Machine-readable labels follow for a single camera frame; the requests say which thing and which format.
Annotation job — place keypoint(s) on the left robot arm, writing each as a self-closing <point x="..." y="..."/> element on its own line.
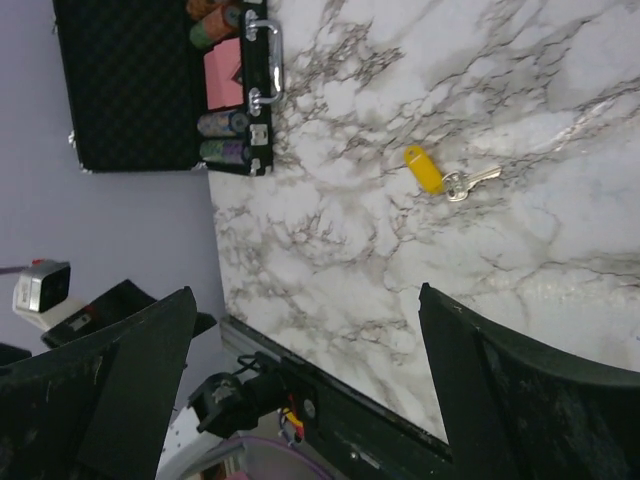
<point x="225" y="405"/>

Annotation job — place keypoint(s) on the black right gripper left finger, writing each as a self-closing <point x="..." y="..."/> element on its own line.
<point x="98" y="407"/>

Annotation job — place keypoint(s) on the orange green chip stack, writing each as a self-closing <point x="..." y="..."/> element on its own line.
<point x="216" y="26"/>

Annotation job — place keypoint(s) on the pink card deck box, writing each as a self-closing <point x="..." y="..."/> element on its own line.
<point x="223" y="75"/>

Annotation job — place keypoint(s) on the purple green chip stack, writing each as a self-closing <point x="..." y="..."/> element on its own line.
<point x="227" y="152"/>

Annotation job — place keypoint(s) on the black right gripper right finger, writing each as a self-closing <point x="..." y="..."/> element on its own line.
<point x="516" y="408"/>

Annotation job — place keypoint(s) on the silver metal key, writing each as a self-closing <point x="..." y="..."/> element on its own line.
<point x="457" y="184"/>

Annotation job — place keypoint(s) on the yellow plastic key tag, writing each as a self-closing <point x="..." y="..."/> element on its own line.
<point x="424" y="169"/>

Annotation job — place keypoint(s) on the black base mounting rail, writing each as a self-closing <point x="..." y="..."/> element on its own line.
<point x="358" y="436"/>

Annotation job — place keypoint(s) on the blue grey chip stack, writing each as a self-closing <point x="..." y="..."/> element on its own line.
<point x="226" y="123"/>

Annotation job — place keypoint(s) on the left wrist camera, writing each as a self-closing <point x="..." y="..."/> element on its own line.
<point x="42" y="286"/>

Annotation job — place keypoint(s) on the black poker chip case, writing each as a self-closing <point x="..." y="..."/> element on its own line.
<point x="136" y="84"/>

